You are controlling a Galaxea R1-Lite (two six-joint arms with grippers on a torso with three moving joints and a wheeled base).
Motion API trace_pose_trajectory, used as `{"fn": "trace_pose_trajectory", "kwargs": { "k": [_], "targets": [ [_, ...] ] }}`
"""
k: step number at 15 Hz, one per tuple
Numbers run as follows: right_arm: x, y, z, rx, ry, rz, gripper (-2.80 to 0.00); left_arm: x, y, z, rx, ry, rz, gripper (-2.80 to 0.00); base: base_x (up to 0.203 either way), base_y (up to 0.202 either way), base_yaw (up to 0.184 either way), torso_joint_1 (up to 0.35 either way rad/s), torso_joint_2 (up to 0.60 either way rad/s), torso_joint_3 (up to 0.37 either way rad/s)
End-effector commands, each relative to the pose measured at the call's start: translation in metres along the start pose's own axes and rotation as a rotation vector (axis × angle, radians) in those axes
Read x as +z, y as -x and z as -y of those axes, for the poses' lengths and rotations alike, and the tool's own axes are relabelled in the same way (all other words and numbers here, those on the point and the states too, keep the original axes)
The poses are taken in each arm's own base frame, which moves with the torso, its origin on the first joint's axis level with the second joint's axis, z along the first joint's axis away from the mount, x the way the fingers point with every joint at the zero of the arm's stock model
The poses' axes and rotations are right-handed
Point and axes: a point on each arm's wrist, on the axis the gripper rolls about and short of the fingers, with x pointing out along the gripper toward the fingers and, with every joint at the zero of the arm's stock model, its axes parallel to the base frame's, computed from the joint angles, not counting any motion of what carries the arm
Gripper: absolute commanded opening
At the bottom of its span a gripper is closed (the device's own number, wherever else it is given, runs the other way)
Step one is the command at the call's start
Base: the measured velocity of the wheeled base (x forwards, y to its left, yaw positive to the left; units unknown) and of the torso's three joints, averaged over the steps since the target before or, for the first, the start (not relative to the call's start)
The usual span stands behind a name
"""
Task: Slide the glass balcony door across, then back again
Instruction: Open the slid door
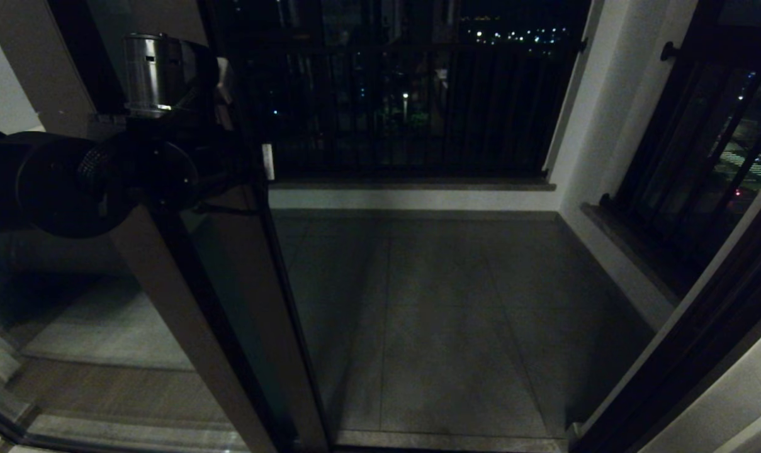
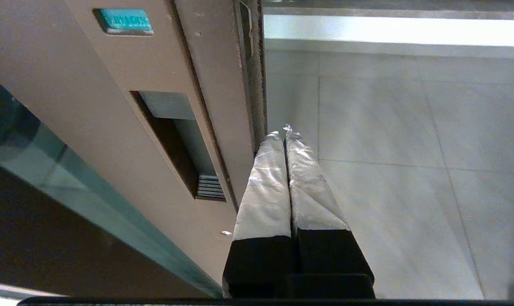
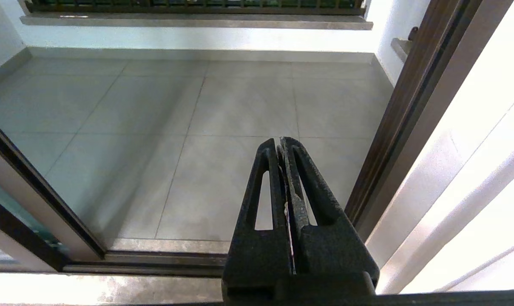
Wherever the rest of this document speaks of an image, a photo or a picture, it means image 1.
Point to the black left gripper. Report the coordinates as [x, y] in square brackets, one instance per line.
[268, 162]

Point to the brown-framed sliding glass door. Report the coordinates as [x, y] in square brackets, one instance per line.
[273, 327]

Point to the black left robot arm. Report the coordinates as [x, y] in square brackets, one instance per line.
[59, 182]

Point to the brown-framed fixed glass panel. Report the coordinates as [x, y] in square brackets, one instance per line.
[166, 302]

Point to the dark front-load washing machine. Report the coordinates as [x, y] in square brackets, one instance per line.
[53, 258]

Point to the brown stone window sill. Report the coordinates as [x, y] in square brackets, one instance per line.
[632, 258]

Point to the dark brown door jamb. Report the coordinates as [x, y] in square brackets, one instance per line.
[688, 365]

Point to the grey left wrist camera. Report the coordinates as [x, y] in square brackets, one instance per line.
[226, 94]

